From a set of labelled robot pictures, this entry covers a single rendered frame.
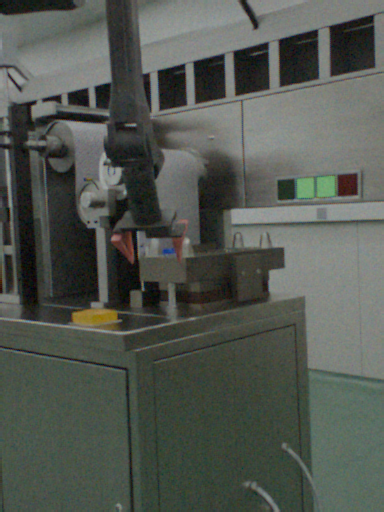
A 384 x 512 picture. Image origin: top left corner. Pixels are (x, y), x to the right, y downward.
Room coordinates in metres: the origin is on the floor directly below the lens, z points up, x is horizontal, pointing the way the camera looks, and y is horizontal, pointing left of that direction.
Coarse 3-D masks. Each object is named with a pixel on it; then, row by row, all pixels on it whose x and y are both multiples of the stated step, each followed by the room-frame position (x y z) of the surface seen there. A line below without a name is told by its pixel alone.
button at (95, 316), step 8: (80, 312) 1.47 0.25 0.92; (88, 312) 1.46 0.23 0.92; (96, 312) 1.46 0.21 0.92; (104, 312) 1.46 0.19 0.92; (112, 312) 1.47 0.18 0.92; (80, 320) 1.46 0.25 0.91; (88, 320) 1.44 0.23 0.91; (96, 320) 1.43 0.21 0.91; (104, 320) 1.45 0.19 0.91; (112, 320) 1.47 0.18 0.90
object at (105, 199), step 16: (96, 192) 1.77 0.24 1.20; (112, 192) 1.75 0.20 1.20; (96, 208) 1.77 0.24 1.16; (112, 208) 1.75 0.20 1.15; (96, 224) 1.72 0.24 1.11; (112, 224) 1.75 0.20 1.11; (112, 256) 1.75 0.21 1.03; (112, 272) 1.75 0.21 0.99; (112, 288) 1.75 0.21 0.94; (96, 304) 1.73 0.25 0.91; (112, 304) 1.74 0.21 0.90
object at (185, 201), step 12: (168, 192) 1.80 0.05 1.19; (180, 192) 1.83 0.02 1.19; (192, 192) 1.87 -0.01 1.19; (168, 204) 1.80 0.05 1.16; (180, 204) 1.83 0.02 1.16; (192, 204) 1.87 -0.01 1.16; (180, 216) 1.83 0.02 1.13; (192, 216) 1.86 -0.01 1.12; (192, 228) 1.86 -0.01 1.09; (144, 240) 1.73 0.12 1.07; (168, 240) 1.79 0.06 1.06; (192, 240) 1.86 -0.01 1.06
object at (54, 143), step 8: (40, 136) 1.89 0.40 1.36; (48, 136) 1.88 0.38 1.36; (56, 136) 1.90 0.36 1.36; (48, 144) 1.87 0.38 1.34; (56, 144) 1.88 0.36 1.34; (64, 144) 1.90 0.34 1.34; (40, 152) 1.90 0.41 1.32; (48, 152) 1.87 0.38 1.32; (56, 152) 1.89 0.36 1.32; (64, 152) 1.91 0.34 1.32
